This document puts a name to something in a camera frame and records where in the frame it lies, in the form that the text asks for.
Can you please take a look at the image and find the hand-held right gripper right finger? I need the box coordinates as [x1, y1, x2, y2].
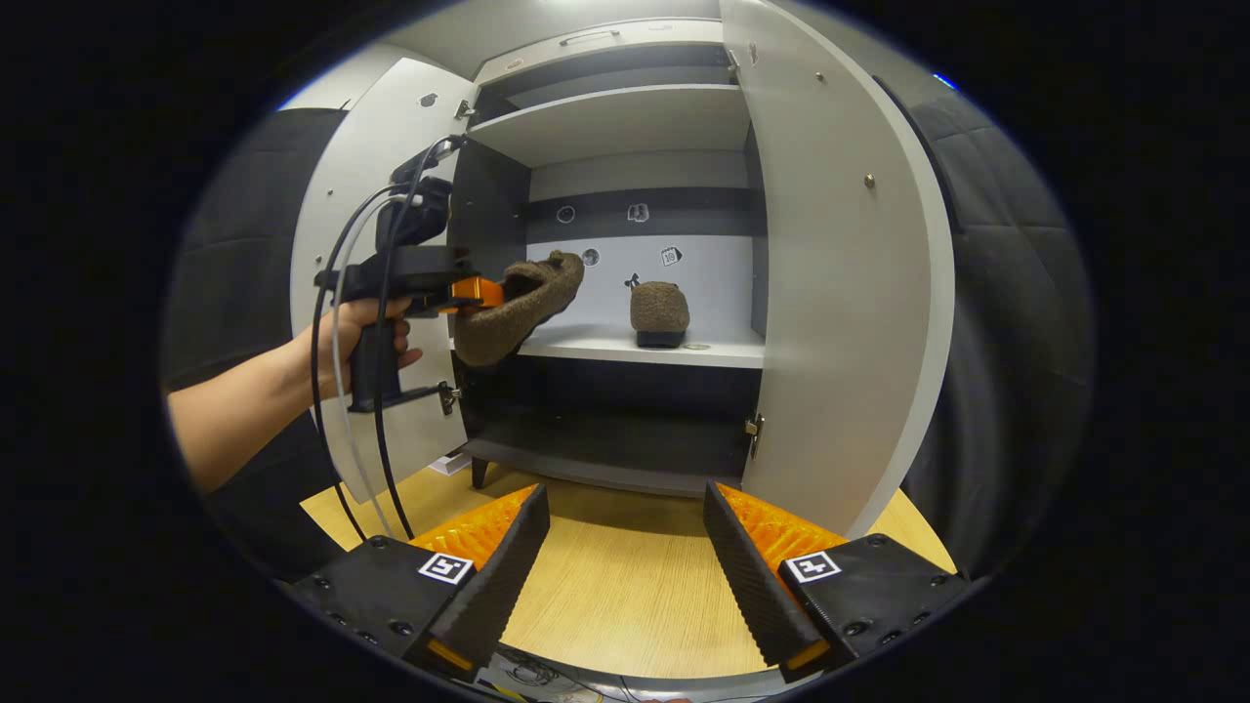
[703, 479, 970, 684]

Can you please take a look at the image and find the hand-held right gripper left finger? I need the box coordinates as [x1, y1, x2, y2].
[286, 482, 551, 684]

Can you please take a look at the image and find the brown fuzzy shoe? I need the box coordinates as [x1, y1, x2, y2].
[629, 280, 691, 350]
[453, 249, 586, 369]

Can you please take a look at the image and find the grey shoe cabinet door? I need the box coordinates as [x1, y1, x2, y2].
[718, 0, 958, 540]
[289, 57, 481, 506]

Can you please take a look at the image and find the black backdrop cloth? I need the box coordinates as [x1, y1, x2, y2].
[161, 73, 1097, 582]

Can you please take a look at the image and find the black cable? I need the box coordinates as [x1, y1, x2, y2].
[310, 184, 394, 544]
[373, 136, 462, 541]

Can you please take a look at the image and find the white cable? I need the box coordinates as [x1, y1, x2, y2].
[331, 193, 403, 535]

